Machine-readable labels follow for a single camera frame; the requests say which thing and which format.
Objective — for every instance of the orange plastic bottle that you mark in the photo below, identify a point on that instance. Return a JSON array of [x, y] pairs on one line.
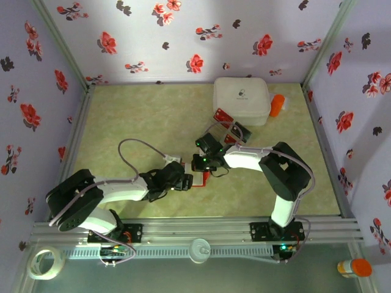
[[277, 105]]

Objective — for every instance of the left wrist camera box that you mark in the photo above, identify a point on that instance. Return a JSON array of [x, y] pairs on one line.
[[173, 159]]

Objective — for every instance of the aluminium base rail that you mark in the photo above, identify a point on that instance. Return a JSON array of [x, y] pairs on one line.
[[195, 229]]

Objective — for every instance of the red credit card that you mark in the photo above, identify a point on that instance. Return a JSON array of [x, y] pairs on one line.
[[231, 139], [223, 116]]

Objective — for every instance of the dark credit card white spot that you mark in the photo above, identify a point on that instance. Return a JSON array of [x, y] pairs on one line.
[[241, 132]]

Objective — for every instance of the clear acrylic card stand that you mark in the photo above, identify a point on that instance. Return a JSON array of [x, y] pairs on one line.
[[218, 129]]

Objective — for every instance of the aluminium frame corner post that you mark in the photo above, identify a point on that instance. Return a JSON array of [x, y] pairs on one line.
[[330, 39], [59, 41]]

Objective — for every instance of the clear tape roll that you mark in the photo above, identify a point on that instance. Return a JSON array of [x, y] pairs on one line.
[[33, 270]]

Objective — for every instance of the white plastic storage box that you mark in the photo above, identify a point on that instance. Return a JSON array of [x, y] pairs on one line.
[[241, 91]]

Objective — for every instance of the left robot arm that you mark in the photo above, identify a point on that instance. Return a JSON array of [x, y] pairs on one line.
[[73, 198]]

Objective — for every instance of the red card holder wallet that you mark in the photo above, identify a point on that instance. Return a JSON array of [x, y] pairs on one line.
[[198, 181]]

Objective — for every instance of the amber bottle orange cap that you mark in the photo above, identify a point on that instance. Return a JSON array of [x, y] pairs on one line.
[[360, 268]]

